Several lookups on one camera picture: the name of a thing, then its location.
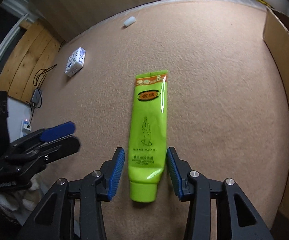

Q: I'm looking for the green hand cream tube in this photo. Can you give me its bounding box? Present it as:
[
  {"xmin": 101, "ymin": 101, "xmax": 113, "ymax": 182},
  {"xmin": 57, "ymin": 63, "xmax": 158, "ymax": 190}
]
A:
[{"xmin": 128, "ymin": 70, "xmax": 168, "ymax": 203}]

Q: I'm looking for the white patterned tissue pack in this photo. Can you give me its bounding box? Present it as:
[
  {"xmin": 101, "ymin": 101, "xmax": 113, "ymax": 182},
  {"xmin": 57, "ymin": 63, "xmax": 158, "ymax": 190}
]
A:
[{"xmin": 65, "ymin": 47, "xmax": 86, "ymax": 77}]

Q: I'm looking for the small white cylinder cap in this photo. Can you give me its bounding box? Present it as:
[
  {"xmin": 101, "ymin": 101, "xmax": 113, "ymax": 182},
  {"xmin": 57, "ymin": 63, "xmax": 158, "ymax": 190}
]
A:
[{"xmin": 123, "ymin": 16, "xmax": 136, "ymax": 28}]

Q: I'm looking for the black cable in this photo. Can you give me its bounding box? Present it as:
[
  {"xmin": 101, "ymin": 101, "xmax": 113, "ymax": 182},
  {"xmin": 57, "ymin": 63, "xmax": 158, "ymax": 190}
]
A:
[{"xmin": 25, "ymin": 63, "xmax": 58, "ymax": 110}]

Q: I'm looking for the grey power adapter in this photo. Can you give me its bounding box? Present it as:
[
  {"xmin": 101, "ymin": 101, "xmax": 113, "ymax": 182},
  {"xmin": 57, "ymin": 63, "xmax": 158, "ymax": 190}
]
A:
[{"xmin": 31, "ymin": 88, "xmax": 42, "ymax": 105}]

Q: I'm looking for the white wall socket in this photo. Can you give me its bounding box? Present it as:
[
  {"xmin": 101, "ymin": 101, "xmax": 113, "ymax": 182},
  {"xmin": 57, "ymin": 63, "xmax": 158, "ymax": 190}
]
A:
[{"xmin": 20, "ymin": 119, "xmax": 31, "ymax": 137}]

